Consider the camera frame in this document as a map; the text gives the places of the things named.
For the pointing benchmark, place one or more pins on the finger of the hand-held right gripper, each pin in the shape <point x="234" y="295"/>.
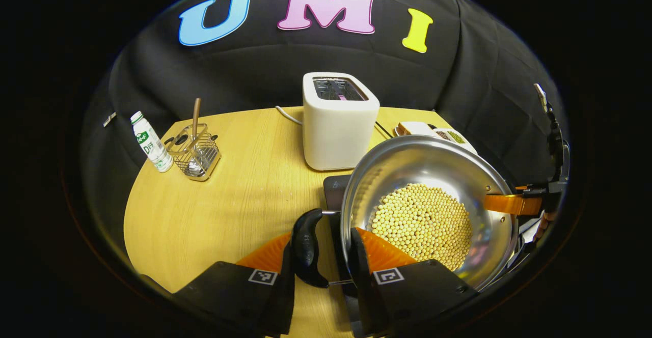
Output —
<point x="512" y="204"/>
<point x="522" y="188"/>

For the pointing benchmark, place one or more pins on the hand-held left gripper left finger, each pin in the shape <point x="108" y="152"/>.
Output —
<point x="282" y="297"/>

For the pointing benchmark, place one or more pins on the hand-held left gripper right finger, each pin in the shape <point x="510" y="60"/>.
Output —
<point x="364" y="297"/>

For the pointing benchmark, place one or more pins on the black induction cooktop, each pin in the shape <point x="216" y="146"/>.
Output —
<point x="335" y="190"/>

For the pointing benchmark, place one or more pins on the white divided dish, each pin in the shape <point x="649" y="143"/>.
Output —
<point x="467" y="145"/>

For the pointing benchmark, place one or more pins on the pile of green beans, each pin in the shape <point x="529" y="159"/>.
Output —
<point x="456" y="137"/>

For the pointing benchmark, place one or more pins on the pile of yellow soybeans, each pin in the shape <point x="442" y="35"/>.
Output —
<point x="423" y="221"/>

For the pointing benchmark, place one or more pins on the pile of brown beans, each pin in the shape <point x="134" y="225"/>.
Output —
<point x="442" y="135"/>

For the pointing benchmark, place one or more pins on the white toaster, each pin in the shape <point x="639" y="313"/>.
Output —
<point x="336" y="139"/>

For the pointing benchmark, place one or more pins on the white plastic bottle green label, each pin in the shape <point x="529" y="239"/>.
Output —
<point x="153" y="147"/>

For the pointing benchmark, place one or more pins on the black backdrop cloth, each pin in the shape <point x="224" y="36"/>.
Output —
<point x="254" y="63"/>

